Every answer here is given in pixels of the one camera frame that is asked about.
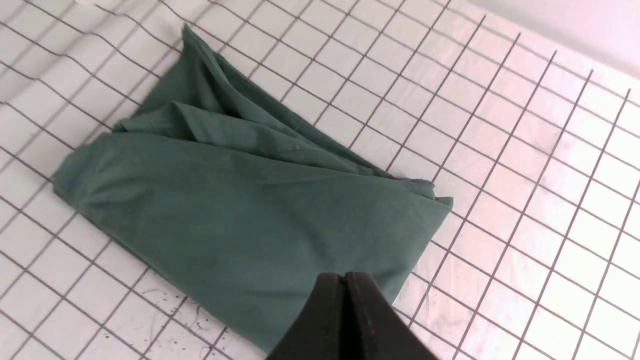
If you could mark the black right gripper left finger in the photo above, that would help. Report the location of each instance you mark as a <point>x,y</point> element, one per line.
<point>316,333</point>

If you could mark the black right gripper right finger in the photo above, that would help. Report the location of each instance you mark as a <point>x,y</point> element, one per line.
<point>372,330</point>

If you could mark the green long-sleeve top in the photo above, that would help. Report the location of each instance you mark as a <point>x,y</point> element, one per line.
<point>240,203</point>

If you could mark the white grid-pattern tablecloth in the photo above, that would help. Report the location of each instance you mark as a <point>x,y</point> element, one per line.
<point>538,146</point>

